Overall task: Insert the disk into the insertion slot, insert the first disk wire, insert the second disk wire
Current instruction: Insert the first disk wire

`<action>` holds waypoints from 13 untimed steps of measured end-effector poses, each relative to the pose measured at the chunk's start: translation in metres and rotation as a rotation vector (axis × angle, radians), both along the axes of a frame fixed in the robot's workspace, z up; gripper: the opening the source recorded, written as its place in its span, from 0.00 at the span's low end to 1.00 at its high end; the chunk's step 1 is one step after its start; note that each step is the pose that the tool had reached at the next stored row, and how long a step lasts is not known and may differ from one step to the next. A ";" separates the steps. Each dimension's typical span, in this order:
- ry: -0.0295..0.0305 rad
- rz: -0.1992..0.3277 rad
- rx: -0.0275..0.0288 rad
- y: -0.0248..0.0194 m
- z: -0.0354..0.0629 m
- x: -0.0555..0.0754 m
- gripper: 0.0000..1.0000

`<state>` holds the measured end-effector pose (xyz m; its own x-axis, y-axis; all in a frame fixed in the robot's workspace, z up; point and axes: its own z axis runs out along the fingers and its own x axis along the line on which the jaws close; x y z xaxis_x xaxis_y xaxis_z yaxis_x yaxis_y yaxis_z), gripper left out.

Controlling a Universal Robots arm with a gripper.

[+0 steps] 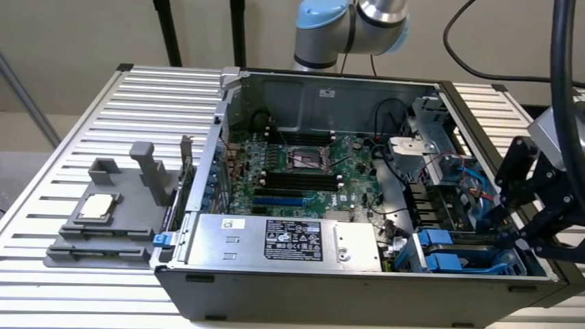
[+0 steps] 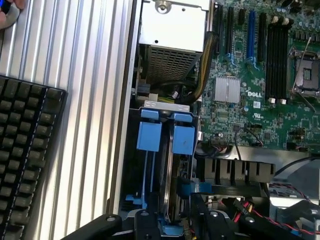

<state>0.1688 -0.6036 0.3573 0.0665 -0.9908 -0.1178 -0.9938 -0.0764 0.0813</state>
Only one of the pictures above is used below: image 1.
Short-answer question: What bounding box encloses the black stand pole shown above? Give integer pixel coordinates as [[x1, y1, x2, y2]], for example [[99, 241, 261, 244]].
[[153, 0, 185, 69], [226, 0, 249, 69]]

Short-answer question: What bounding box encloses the blue expansion slot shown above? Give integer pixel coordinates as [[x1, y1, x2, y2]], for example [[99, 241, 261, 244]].
[[251, 197, 306, 207]]

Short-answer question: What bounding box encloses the silver power supply unit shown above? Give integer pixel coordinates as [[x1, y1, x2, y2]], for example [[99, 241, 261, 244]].
[[183, 213, 383, 274]]

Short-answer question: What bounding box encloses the graphics card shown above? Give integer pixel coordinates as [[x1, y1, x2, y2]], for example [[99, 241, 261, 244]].
[[163, 134, 198, 234]]

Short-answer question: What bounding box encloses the thin black looped case cable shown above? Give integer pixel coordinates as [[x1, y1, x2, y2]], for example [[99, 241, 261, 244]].
[[373, 98, 413, 138]]

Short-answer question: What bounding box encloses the silver chipset heatsink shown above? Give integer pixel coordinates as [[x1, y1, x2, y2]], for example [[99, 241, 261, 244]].
[[323, 210, 358, 223]]

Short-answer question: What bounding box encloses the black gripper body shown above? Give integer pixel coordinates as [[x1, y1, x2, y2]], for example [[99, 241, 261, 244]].
[[531, 147, 585, 223]]

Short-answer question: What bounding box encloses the black open PC case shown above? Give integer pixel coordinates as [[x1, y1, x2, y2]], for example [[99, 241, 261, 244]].
[[153, 66, 571, 323]]

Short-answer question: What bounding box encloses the blue disk carrier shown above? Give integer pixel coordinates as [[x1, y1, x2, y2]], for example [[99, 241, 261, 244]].
[[427, 252, 463, 274], [417, 228, 454, 248]]

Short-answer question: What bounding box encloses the metal slat table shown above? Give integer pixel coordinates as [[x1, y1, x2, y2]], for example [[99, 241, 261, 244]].
[[0, 63, 585, 329]]

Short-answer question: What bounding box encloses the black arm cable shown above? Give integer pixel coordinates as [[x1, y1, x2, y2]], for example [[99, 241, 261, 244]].
[[339, 0, 379, 75]]

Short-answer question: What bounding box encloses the grey metal pole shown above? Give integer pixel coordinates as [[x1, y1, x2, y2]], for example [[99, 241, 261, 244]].
[[0, 51, 62, 149]]

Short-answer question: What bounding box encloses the thin black hanging cable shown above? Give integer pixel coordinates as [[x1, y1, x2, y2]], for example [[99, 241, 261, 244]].
[[441, 0, 554, 84]]

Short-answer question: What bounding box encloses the green motherboard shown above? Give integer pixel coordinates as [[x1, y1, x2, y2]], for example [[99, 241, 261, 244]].
[[222, 132, 394, 234]]

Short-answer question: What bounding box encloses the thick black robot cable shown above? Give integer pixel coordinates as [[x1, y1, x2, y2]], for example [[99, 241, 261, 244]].
[[546, 0, 585, 145]]

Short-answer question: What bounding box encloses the metal disk bay cage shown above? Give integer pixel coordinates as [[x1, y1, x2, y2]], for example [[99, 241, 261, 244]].
[[386, 95, 502, 234]]

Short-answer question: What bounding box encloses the short black case cable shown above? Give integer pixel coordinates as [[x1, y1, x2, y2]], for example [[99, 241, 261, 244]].
[[249, 109, 271, 133]]

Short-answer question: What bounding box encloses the blue disk wire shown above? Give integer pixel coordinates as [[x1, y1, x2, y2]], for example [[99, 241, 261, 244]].
[[449, 162, 486, 202]]

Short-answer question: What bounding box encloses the long black expansion slot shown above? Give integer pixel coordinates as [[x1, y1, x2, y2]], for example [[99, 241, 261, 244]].
[[253, 188, 303, 197]]

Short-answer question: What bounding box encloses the silver CPU chip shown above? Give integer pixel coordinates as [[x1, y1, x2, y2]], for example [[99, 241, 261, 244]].
[[78, 193, 121, 219]]

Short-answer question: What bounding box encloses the grey parts rack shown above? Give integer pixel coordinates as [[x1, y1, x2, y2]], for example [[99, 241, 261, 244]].
[[42, 141, 185, 269]]

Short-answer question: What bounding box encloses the CPU socket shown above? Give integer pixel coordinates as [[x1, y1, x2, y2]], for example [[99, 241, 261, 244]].
[[285, 145, 333, 172]]

